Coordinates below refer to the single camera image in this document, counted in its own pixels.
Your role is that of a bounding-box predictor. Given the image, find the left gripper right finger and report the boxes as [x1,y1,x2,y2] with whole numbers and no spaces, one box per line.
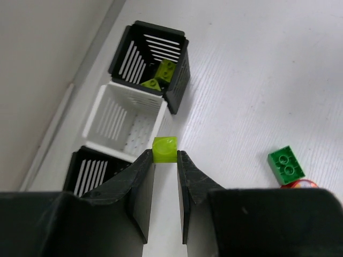
[177,150,342,256]

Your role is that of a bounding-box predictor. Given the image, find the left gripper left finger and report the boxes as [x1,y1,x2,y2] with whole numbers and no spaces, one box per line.
[1,149,155,256]

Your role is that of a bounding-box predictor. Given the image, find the lime lego brick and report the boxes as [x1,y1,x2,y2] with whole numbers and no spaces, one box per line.
[154,59,176,83]
[152,137,177,163]

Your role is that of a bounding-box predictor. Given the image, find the dark green lego brick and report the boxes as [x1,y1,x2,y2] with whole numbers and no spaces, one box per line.
[267,146,305,186]

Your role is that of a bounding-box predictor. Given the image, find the small lime lego piece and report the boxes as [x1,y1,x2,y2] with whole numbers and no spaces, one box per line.
[141,78,161,91]

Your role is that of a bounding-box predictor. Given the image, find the black slotted bin centre left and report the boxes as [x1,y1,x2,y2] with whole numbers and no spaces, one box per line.
[63,146,131,197]

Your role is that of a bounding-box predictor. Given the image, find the black slotted bin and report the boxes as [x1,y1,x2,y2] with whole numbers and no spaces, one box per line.
[63,146,131,197]
[108,21,190,115]

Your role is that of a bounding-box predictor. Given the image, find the red flower lego piece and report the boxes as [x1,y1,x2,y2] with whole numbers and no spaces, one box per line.
[280,179,318,188]

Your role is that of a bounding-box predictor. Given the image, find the white slotted bin centre right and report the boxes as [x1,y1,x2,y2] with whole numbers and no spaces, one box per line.
[82,82,173,163]

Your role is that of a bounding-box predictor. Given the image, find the black slotted bin far right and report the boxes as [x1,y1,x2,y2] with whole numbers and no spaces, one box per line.
[108,21,190,115]

